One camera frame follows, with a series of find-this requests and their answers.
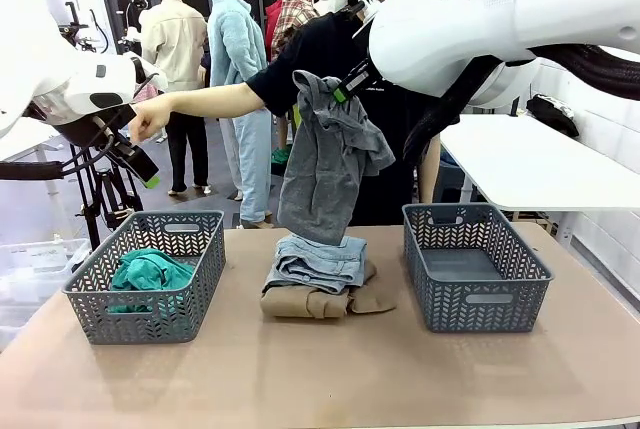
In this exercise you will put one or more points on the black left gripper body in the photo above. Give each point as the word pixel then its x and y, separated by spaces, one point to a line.
pixel 117 151

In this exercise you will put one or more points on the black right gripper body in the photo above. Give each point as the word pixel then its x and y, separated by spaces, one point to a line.
pixel 366 76

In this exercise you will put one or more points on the grey t-shirt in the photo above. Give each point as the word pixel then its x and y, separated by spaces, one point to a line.
pixel 325 164

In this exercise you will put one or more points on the teal garment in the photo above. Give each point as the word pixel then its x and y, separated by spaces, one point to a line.
pixel 150 271

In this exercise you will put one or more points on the light blue denim shorts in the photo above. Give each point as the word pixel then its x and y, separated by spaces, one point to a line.
pixel 320 264

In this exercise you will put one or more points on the beige garment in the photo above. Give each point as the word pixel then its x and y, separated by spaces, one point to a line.
pixel 295 304

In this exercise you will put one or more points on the person's left forearm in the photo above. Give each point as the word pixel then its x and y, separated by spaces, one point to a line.
pixel 430 174

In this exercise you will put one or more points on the person's right forearm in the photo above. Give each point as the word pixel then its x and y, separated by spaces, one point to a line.
pixel 215 99

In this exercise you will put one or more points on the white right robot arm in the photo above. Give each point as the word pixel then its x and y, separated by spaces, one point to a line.
pixel 450 34

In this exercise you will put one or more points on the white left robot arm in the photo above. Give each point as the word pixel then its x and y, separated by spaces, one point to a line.
pixel 50 79

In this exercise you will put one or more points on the person's right hand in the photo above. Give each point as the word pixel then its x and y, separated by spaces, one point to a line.
pixel 150 116

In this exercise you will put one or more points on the person in black t-shirt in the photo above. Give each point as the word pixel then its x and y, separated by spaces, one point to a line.
pixel 320 49

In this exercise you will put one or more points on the table with pink cloth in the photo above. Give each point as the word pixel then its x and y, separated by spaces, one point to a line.
pixel 147 94

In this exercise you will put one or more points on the small white table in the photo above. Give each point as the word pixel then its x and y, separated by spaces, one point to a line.
pixel 25 139

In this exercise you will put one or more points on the mannequin in red top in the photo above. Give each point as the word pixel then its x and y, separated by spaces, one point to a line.
pixel 272 19

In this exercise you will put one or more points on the mannequin in light blue fleece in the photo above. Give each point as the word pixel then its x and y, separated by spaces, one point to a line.
pixel 237 49

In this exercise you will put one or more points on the mannequin in cream jacket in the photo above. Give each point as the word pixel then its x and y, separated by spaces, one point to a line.
pixel 172 39

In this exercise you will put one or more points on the clear plastic storage bin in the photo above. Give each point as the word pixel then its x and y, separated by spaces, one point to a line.
pixel 35 279

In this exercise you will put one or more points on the grey plastic woven-pattern basket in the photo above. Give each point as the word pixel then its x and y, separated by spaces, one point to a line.
pixel 475 309
pixel 145 319

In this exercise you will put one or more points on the large white table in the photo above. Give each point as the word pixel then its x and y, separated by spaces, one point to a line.
pixel 525 164

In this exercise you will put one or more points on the black bag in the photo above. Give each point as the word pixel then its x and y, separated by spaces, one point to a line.
pixel 550 114

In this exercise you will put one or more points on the black camera on tripod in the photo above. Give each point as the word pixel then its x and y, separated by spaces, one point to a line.
pixel 107 194

